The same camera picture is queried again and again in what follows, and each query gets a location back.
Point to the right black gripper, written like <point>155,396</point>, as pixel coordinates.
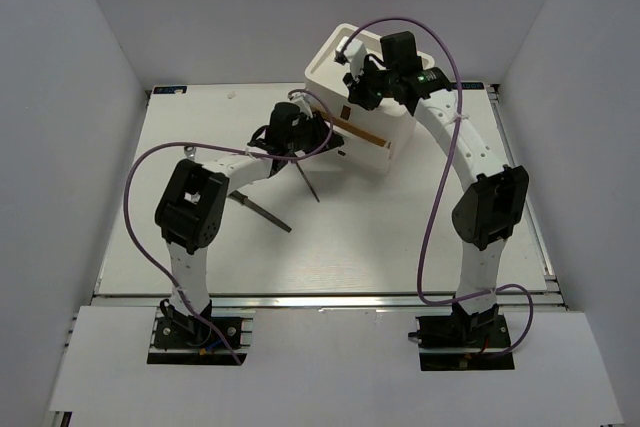
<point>355,87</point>

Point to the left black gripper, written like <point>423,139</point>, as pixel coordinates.
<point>320,129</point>

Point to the white drawer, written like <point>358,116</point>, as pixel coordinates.
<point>362,144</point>

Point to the silver ratchet wrench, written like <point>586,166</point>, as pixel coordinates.
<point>190,152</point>

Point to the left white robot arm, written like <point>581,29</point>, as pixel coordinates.
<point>191,208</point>

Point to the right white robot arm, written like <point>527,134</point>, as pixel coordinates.
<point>493,192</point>

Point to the white drawer cabinet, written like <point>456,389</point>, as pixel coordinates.
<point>325,78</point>

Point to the grey metal file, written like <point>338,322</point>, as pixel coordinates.
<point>245,201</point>

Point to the blue label right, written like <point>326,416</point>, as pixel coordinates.
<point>472,86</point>

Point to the blue label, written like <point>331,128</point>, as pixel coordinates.
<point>472,86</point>
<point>169,90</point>

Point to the blue label left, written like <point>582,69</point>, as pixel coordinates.
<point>169,90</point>

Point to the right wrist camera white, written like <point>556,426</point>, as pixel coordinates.
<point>351,53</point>

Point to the yellow handle screwdriver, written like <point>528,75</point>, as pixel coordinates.
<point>307,182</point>

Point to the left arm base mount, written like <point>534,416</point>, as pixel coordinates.
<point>170,346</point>

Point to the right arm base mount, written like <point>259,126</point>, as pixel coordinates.
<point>442,349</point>

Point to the aluminium rail front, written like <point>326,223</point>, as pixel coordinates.
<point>552,300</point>

